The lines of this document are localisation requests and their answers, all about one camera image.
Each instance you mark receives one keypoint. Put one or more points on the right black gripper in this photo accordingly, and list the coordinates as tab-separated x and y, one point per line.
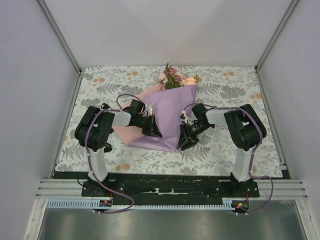
186	140

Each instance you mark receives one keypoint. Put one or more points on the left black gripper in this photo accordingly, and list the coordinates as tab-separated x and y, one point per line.
151	129

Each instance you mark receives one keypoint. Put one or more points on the black ribbon with gold text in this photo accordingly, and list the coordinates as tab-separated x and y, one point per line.
108	146

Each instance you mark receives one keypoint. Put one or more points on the dark pink fake flower stem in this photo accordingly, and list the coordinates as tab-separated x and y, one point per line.
172	79

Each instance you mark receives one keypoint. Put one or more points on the cream rose fake flower stem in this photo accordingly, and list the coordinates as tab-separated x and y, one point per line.
190	81

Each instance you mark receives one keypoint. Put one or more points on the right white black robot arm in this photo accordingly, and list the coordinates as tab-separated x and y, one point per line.
245	128

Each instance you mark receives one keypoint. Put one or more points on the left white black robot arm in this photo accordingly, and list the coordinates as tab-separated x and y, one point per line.
97	124

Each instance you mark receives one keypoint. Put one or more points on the floral patterned table mat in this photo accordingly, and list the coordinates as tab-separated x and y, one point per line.
215	154

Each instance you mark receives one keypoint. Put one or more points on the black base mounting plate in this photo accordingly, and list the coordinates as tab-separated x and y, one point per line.
168	190

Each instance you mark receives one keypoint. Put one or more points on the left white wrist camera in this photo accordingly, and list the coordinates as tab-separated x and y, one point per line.
149	109

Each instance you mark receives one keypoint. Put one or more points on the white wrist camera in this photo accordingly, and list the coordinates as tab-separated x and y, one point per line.
183	117
149	109

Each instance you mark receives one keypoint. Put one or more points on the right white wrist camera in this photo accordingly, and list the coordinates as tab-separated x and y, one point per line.
183	117

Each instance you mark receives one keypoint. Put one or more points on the aluminium frame rail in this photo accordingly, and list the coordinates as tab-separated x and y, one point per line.
291	189

